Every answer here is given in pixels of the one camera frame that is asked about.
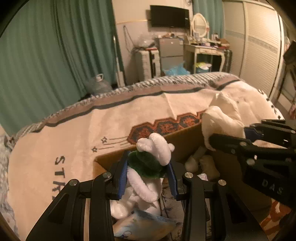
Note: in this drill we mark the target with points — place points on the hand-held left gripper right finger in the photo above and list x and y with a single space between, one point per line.
173 178

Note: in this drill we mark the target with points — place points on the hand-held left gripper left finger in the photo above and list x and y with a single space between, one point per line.
121 183

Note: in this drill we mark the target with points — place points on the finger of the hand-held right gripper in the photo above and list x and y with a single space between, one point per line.
253 133
229 143

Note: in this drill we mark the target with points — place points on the white cloth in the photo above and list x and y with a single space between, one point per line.
219 120

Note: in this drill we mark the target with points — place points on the white and green plush toy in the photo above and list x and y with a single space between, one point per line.
148 164

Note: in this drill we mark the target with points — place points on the beige sock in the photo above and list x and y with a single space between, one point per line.
210 167

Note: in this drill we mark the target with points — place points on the brown cardboard box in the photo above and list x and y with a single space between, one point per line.
180 139

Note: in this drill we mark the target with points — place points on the blue soft packet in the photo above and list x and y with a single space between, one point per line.
141 222

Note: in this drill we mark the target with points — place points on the cream printed blanket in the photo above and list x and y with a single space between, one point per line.
92 125

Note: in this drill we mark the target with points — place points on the dark suitcase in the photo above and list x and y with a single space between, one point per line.
228 60

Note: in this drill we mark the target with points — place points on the bin with yellow contents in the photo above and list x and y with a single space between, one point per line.
203 67

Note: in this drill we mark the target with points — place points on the blue plastic bag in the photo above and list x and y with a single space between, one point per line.
177 69

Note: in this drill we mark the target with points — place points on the white louvred wardrobe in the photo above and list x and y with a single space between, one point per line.
254 41

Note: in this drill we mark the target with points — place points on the white dressing table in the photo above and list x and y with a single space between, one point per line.
205 49

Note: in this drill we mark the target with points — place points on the clear water jug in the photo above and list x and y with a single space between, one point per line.
98 85

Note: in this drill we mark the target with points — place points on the grey mini fridge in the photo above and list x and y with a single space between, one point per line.
170 55

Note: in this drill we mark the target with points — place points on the white storage unit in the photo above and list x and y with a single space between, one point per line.
144 64

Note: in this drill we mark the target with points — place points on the white mop pole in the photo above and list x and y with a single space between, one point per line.
118 64

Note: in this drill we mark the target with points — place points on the grey checkered bed sheet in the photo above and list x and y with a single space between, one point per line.
4 162

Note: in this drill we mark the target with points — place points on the oval white mirror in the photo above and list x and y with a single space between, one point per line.
200 24

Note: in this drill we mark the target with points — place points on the clear plastic bag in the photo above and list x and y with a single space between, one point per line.
145 41

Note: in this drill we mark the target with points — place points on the narrow green curtain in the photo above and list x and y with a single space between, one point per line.
208 7

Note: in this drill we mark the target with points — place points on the green curtain beside mop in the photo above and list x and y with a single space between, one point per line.
97 41

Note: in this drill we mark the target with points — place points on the wide green curtain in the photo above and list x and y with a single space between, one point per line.
27 58

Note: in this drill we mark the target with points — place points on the black wall television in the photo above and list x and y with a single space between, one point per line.
168 16

